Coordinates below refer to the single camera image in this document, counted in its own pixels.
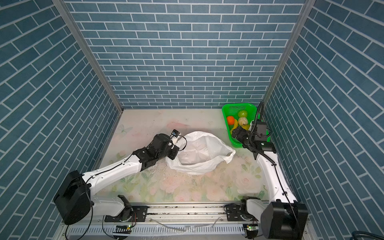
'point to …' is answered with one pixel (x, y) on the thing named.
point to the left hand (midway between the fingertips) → (178, 145)
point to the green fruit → (242, 113)
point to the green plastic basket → (235, 115)
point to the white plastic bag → (198, 150)
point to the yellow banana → (235, 125)
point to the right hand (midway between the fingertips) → (237, 132)
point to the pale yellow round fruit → (242, 121)
